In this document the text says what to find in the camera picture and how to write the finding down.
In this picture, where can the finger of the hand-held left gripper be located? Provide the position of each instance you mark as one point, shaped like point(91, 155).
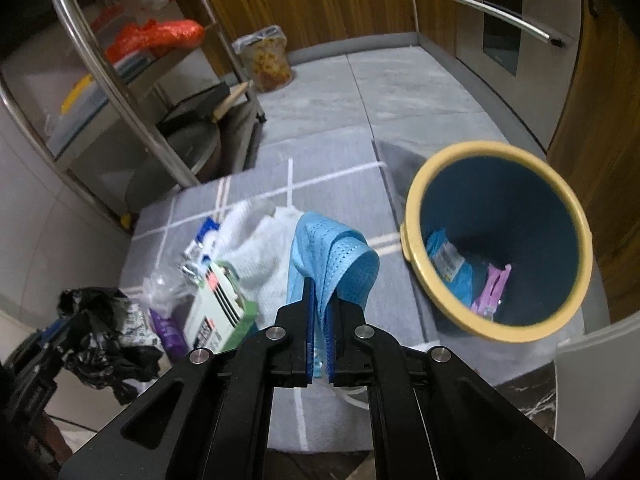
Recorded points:
point(50, 336)

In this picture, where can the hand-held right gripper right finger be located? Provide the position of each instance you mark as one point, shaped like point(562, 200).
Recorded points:
point(330, 342)

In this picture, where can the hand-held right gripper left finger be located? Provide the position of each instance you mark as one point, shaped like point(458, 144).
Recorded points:
point(310, 330)

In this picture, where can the black plastic bag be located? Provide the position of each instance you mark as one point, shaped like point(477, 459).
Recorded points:
point(107, 332)

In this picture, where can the blue face mask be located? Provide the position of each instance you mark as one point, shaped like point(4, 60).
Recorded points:
point(332, 260)

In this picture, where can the green and white carton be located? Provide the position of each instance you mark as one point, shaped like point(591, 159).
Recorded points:
point(220, 310)

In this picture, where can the purple packet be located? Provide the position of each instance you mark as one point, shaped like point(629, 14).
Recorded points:
point(169, 331)

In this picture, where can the clear plastic wrap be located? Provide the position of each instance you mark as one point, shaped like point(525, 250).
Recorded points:
point(161, 289)

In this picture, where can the blue bin with yellow rim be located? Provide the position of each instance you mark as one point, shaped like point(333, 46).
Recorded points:
point(500, 210)

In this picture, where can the white towel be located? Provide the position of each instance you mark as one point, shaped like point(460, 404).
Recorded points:
point(255, 247)

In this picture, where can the grey rug with white lines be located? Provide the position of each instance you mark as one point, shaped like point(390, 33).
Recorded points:
point(330, 195)

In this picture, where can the blue and white wipes packet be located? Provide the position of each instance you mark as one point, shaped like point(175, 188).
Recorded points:
point(204, 241)

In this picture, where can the cyan packet with white label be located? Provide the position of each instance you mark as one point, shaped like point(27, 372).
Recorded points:
point(450, 266)

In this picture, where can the pink packet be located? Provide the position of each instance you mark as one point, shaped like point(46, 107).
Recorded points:
point(492, 290)

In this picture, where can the pale blue storage box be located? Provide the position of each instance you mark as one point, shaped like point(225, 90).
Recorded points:
point(80, 122)

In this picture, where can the steel kitchen rack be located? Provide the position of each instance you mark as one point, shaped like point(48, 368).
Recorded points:
point(127, 115)

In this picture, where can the white cabinet door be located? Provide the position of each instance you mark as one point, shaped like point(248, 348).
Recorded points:
point(595, 390)

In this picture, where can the patterned bin with plastic liner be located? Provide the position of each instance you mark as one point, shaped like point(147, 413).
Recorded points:
point(265, 57)

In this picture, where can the tall wooden cabinet panel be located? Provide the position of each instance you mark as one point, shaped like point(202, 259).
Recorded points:
point(600, 135)

